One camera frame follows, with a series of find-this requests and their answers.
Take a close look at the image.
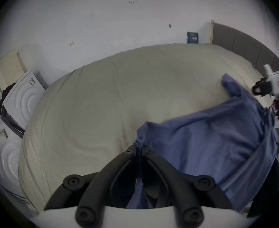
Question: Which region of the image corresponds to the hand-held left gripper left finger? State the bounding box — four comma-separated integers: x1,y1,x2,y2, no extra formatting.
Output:
44,146,138,228

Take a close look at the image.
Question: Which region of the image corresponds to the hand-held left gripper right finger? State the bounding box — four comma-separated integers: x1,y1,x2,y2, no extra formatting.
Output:
141,147,234,228

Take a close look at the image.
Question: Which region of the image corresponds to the blue shirt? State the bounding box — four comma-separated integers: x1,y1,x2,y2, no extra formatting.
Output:
126,73,279,213

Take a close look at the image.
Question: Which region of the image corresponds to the grey padded headboard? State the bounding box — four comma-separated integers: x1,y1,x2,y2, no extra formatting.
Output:
210,20,279,73

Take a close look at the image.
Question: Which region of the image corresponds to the person's body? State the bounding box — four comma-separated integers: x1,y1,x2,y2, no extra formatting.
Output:
247,159,279,218

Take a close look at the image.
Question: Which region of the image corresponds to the bed with beige sheet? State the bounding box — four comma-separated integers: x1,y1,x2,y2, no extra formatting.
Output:
18,43,273,217

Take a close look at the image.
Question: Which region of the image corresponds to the white washing machine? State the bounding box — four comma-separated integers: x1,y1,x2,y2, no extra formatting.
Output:
0,70,46,139
0,115,39,220

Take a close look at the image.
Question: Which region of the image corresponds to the cream perforated panel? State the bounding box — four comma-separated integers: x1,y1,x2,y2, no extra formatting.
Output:
0,48,28,91

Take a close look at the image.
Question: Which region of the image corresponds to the dark wall socket panel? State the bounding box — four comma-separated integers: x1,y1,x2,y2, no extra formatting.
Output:
187,32,199,44

